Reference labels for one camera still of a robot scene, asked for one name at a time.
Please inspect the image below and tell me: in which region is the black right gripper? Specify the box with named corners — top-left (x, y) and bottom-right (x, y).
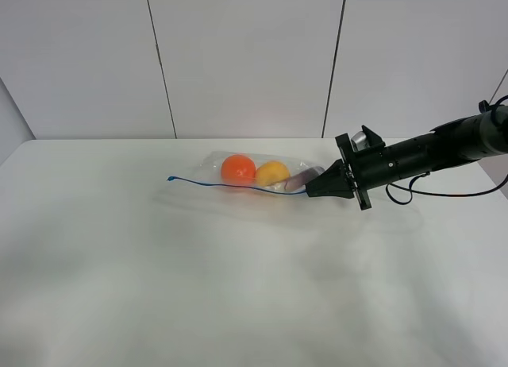
top-left (306, 126), bottom-right (391, 211)

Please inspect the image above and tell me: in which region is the clear zip bag blue seal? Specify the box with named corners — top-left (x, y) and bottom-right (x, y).
top-left (167, 151), bottom-right (325, 195)

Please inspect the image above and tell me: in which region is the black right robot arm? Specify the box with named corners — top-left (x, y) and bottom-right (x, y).
top-left (306, 99), bottom-right (507, 210)

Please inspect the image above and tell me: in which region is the purple eggplant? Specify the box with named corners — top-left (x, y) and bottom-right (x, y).
top-left (282, 166), bottom-right (325, 192)

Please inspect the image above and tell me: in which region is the yellow apple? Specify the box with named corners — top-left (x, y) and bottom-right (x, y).
top-left (255, 160), bottom-right (291, 187)

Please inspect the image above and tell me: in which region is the orange fruit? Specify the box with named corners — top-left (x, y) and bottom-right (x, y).
top-left (221, 154), bottom-right (256, 186)

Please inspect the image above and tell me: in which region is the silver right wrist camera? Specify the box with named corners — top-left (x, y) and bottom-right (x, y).
top-left (351, 131), bottom-right (370, 152)

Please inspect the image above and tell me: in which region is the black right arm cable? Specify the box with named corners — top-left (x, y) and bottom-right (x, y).
top-left (385, 95), bottom-right (508, 205)

